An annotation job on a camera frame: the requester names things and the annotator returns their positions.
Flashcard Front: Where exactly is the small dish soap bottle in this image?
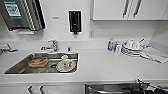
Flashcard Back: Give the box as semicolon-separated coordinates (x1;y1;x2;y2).
106;37;115;52

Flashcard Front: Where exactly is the small clear jar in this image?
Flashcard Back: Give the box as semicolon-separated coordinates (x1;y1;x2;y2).
114;41;123;54

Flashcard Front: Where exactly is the small white wall label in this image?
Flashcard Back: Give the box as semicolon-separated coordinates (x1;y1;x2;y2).
51;15;61;20

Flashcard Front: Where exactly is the white cup on plate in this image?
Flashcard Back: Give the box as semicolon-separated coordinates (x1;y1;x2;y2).
55;54;78;73

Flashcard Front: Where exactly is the chrome sink faucet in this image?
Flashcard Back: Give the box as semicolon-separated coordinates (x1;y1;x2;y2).
39;39;61;53

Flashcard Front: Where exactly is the stainless steel dishwasher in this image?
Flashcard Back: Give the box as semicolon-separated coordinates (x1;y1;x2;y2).
83;82;168;94

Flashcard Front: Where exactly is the white wall cabinet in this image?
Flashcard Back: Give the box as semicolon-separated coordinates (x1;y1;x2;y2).
91;0;168;22

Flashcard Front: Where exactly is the white two-door base cabinet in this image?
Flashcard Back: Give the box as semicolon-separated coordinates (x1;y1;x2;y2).
24;84;86;94

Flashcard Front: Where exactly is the black soap dispenser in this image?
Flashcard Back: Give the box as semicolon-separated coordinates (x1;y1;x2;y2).
67;9;82;36

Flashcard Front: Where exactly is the white grey dish cloth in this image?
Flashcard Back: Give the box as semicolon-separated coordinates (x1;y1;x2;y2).
141;46;168;64

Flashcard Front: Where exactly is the steel kitchen sink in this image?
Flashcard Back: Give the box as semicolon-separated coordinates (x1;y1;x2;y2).
3;51;81;75

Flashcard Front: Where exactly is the bowl with orange sponge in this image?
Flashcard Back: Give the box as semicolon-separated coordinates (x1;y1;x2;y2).
27;56;48;69

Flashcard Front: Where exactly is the stack of white plates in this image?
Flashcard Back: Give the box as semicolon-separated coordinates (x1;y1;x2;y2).
120;38;148;58

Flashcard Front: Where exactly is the steel paper towel dispenser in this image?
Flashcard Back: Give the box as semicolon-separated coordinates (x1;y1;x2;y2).
0;0;47;32

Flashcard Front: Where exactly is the white wall outlet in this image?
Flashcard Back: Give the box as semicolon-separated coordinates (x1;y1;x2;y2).
88;29;95;39

